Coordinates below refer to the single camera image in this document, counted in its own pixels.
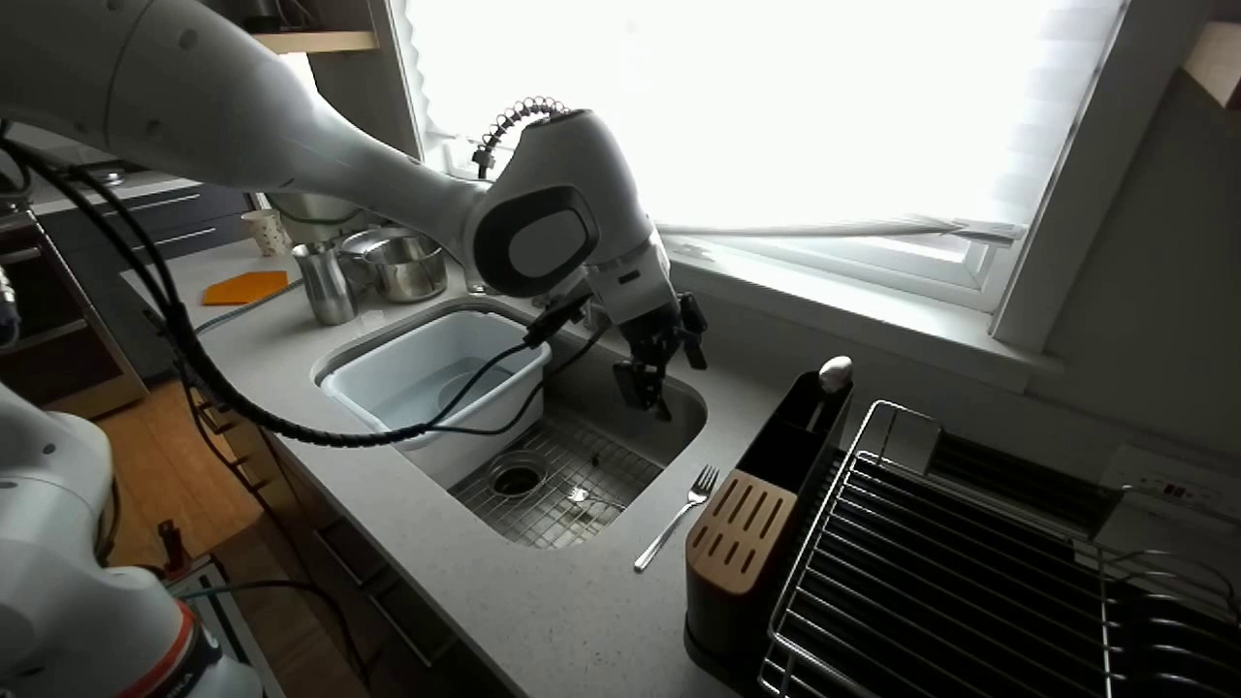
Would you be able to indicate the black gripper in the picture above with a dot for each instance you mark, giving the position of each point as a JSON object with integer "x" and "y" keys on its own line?
{"x": 654, "y": 341}

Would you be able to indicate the silver metal fork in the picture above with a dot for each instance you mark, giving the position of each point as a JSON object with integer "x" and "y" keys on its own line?
{"x": 674, "y": 523}

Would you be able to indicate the silver metal spoon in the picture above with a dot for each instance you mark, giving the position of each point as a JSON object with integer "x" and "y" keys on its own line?
{"x": 835, "y": 373}

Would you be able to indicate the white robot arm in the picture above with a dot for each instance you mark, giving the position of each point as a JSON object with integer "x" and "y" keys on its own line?
{"x": 235, "y": 101}

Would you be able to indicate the black dish drying rack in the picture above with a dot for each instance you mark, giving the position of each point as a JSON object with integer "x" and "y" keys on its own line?
{"x": 956, "y": 584}

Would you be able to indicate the stainless steel sink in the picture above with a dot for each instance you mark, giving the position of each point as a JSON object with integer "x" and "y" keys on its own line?
{"x": 680, "y": 428}

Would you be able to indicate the black utensil caddy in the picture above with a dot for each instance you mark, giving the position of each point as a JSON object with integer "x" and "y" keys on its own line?
{"x": 787, "y": 451}

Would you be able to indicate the round sink drain strainer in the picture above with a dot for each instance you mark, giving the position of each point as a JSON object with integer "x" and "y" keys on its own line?
{"x": 517, "y": 479}

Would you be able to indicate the bamboo knife block insert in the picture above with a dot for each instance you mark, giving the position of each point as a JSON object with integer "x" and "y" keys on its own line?
{"x": 744, "y": 531}

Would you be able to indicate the white plastic tub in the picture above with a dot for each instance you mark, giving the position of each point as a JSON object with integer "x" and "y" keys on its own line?
{"x": 414, "y": 373}

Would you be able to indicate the steel cooking pot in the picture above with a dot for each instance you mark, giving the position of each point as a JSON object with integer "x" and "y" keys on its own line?
{"x": 410, "y": 270}

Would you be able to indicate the chrome spring kitchen faucet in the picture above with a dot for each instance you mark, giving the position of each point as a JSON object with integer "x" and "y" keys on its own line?
{"x": 506, "y": 124}

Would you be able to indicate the steel cup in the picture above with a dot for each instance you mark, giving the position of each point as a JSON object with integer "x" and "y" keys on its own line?
{"x": 322, "y": 284}

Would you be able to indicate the dark cabinet drawers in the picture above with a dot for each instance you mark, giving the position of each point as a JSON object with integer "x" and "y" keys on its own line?
{"x": 374, "y": 607}

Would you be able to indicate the white pleated window blind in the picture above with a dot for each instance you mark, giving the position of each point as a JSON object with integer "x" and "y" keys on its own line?
{"x": 838, "y": 101}

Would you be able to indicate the glass lidded pot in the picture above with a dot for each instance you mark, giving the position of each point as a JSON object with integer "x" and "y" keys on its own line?
{"x": 314, "y": 208}

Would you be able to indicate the small white bottle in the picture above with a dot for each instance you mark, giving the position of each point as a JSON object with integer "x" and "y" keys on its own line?
{"x": 270, "y": 230}

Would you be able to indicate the orange cloth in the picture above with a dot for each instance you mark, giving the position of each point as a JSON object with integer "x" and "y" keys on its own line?
{"x": 241, "y": 289}

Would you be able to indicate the wooden shelf board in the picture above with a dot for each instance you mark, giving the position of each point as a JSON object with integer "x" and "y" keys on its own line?
{"x": 322, "y": 38}

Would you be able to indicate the grey shelving unit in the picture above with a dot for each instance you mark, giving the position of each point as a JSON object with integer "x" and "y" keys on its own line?
{"x": 65, "y": 349}

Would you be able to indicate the white window frame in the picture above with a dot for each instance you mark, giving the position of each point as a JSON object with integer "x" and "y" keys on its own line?
{"x": 1099, "y": 169}

